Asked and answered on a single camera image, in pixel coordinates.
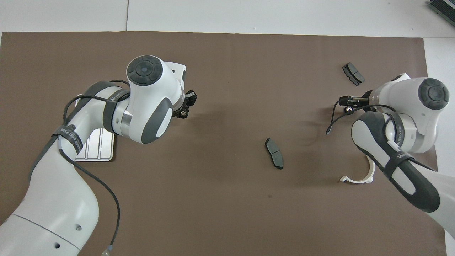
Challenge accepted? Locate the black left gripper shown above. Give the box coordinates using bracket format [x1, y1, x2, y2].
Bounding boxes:
[172, 89, 198, 118]

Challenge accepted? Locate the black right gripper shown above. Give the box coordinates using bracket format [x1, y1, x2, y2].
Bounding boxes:
[339, 90, 374, 107]

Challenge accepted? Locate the silver metal tray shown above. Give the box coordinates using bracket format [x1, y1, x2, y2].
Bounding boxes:
[74, 127, 115, 162]

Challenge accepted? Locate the dark grey brake pad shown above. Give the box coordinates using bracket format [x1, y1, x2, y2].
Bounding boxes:
[265, 137, 284, 170]
[342, 63, 365, 86]

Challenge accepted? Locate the brown table mat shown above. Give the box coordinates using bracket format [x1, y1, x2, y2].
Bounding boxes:
[0, 31, 448, 256]

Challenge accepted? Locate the dark grey ribbed box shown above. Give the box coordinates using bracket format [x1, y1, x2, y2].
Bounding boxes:
[428, 0, 455, 27]

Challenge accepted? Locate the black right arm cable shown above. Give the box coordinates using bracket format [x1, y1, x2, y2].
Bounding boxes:
[326, 100, 406, 150]

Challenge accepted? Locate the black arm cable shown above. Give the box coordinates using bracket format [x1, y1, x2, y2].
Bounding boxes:
[30, 80, 130, 256]
[326, 100, 406, 150]

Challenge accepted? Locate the white curved plastic bracket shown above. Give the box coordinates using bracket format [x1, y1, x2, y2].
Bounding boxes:
[339, 156, 376, 184]

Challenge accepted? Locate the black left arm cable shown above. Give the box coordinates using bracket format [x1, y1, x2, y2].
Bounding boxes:
[30, 80, 130, 256]

